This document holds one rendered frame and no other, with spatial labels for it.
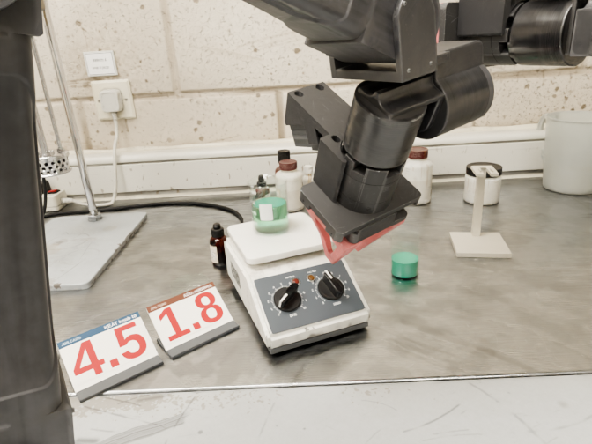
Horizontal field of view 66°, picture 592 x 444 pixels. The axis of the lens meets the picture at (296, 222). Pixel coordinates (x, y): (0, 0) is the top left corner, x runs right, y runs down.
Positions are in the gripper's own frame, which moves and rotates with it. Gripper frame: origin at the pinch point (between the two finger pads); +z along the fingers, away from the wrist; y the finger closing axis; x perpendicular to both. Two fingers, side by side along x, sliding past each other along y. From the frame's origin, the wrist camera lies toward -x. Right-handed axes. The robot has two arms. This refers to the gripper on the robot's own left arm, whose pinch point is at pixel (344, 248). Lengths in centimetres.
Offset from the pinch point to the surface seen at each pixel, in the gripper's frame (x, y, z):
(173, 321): -7.3, 17.8, 11.6
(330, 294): 1.2, 1.3, 6.8
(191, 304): -8.4, 14.9, 11.9
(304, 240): -6.9, -0.4, 6.7
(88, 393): -3.2, 28.8, 10.0
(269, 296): -2.3, 7.7, 7.0
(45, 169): -46, 24, 17
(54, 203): -62, 25, 40
